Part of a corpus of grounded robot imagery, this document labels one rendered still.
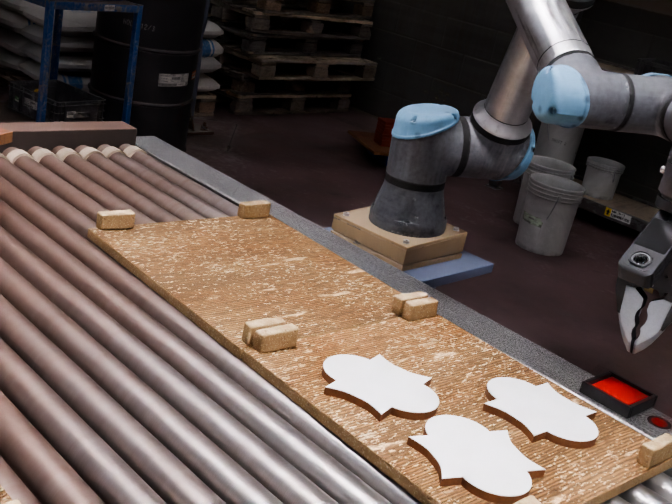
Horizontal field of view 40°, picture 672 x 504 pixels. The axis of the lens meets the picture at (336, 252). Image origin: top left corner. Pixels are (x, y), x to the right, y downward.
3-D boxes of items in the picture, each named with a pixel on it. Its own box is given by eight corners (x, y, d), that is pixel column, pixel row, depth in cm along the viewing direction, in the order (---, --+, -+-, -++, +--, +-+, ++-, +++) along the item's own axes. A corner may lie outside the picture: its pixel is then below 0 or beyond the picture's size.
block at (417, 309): (427, 311, 136) (432, 295, 135) (436, 317, 135) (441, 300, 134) (399, 317, 132) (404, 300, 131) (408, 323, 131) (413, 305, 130)
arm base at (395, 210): (409, 206, 189) (418, 160, 185) (460, 233, 178) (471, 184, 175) (353, 213, 180) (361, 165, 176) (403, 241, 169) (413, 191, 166)
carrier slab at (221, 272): (266, 221, 164) (268, 213, 164) (429, 320, 137) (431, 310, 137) (86, 237, 141) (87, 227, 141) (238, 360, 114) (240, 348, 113)
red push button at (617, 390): (609, 384, 130) (612, 375, 129) (646, 404, 126) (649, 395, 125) (586, 393, 125) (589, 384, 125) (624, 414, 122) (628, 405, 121)
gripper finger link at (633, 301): (643, 344, 126) (665, 282, 123) (628, 354, 121) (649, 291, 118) (622, 334, 127) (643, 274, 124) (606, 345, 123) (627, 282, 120)
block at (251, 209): (263, 213, 163) (266, 199, 162) (269, 217, 162) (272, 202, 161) (236, 216, 159) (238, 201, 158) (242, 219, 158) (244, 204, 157)
